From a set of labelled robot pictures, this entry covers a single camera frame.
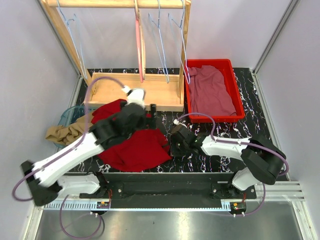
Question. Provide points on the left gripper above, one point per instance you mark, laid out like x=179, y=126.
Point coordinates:
x=153, y=116

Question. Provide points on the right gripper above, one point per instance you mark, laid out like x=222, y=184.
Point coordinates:
x=174, y=151

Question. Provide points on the red pleated skirt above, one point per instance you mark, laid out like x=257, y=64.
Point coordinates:
x=142, y=150

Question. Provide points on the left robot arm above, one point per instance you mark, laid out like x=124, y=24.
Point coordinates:
x=42, y=177

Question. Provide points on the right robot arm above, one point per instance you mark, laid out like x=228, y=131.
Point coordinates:
x=263, y=161

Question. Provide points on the pink wooden hanger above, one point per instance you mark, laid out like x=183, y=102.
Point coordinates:
x=140, y=43

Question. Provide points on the wooden clothes rack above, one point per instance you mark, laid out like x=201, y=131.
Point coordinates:
x=166, y=91

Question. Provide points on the mauve cloth in bin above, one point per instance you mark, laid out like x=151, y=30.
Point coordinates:
x=208, y=93

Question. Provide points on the red plastic bin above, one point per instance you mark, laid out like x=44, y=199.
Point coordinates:
x=226, y=68

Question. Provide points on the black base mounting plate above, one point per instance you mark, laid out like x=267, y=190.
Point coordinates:
x=171, y=191

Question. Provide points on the teal plastic basket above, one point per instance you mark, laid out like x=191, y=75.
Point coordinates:
x=70, y=116

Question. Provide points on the tan garment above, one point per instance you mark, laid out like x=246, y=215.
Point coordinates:
x=66, y=135

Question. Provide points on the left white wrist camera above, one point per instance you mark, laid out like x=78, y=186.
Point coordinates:
x=135, y=95

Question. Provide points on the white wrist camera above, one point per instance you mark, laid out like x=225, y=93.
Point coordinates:
x=135, y=95
x=176, y=122

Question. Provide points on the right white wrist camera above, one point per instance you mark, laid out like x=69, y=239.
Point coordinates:
x=176, y=122

